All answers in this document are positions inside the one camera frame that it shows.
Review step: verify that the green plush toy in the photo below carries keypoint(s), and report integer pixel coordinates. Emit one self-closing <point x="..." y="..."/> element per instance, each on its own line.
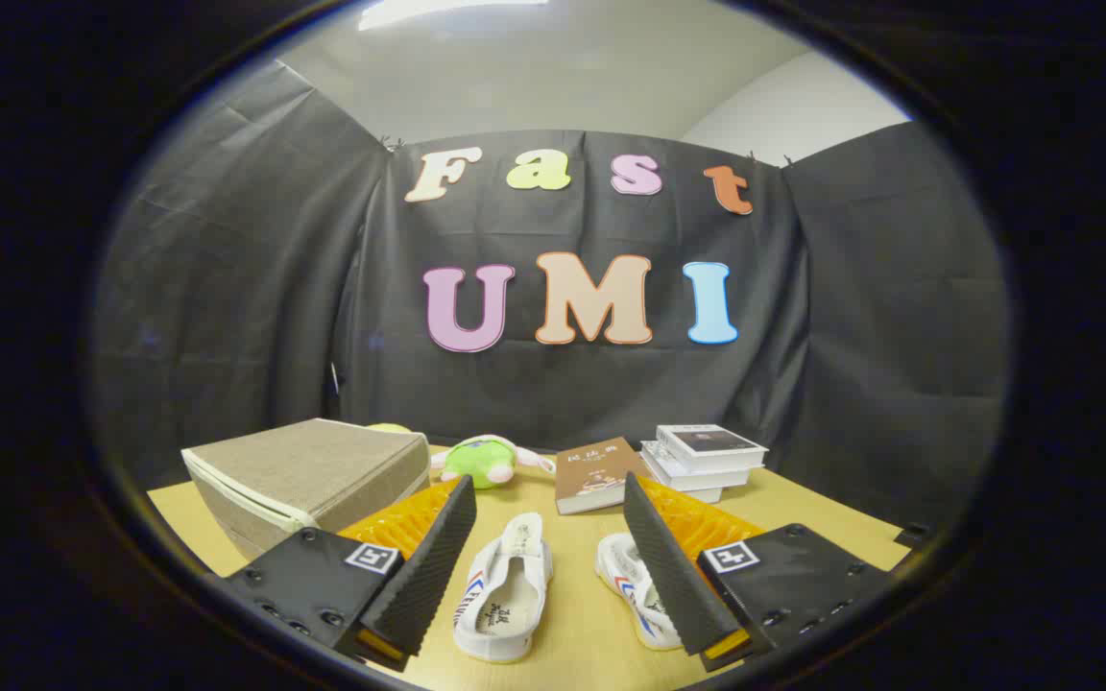
<point x="481" y="461"/>

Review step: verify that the brown cover book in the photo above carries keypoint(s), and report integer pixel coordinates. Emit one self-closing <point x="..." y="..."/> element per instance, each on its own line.
<point x="591" y="470"/>

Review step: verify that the black table clamp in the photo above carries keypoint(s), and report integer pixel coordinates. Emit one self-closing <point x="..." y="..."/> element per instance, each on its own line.
<point x="913" y="534"/>

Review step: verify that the plain white book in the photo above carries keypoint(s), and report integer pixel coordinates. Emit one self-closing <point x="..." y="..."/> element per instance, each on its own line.
<point x="678" y="475"/>

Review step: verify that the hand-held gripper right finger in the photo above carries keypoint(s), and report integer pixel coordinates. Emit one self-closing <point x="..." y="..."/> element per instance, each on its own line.
<point x="673" y="576"/>

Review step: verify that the ceiling light panel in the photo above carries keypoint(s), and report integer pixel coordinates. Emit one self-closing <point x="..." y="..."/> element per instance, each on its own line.
<point x="438" y="10"/>

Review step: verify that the thin brown-edged book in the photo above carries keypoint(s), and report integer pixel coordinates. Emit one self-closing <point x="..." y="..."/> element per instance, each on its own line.
<point x="707" y="495"/>

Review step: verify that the white canvas shoe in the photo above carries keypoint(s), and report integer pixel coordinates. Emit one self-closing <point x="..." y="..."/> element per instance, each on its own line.
<point x="625" y="576"/>
<point x="515" y="576"/>

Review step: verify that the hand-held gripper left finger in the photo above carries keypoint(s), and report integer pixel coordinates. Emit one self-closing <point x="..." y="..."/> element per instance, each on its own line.
<point x="428" y="576"/>

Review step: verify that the beige fabric storage box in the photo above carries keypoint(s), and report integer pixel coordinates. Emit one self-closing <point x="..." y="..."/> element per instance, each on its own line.
<point x="303" y="470"/>

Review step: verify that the yellow plush toy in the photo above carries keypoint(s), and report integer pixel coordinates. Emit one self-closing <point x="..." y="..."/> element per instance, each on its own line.
<point x="388" y="428"/>

